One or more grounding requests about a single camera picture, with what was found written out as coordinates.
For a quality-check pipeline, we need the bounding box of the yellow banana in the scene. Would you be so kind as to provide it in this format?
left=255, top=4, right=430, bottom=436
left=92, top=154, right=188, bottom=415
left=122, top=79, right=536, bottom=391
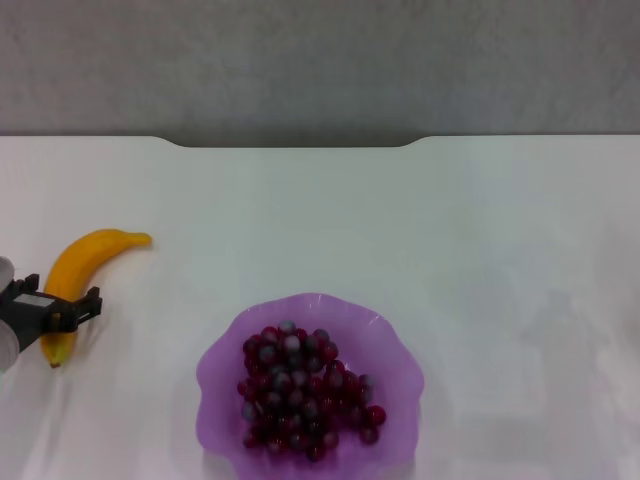
left=39, top=228, right=153, bottom=370

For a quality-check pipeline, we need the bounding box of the purple translucent wavy bowl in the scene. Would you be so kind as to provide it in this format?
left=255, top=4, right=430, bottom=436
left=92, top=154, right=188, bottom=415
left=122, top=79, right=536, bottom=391
left=195, top=292, right=426, bottom=480

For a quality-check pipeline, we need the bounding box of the dark red grape bunch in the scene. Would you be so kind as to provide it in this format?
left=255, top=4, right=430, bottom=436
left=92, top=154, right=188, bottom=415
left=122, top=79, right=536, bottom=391
left=236, top=319, right=388, bottom=464

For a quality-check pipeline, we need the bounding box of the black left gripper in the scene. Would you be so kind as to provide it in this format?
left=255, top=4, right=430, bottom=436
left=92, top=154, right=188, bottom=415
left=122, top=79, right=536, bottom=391
left=0, top=273, right=104, bottom=351

